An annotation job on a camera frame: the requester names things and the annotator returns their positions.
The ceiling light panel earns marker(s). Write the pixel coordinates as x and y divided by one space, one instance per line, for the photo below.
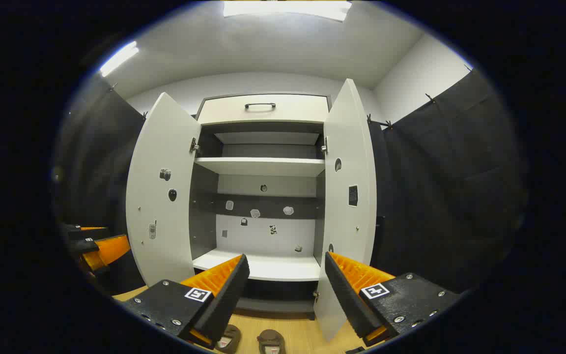
288 9
118 59

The brown fuzzy shoe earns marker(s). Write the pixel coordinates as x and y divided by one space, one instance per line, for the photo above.
270 340
229 339

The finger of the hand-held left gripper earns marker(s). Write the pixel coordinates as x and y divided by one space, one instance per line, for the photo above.
113 250
86 233

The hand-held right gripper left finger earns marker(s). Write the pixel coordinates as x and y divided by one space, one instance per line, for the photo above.
226 300

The white shoe cabinet door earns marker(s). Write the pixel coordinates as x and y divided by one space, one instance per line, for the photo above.
349 221
165 211

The white cabinet drawer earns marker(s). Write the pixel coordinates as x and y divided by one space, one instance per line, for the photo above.
263 116

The white and grey shoe cabinet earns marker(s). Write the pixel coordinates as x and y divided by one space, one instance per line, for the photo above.
263 167

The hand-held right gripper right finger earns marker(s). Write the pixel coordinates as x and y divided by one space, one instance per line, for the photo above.
347 300

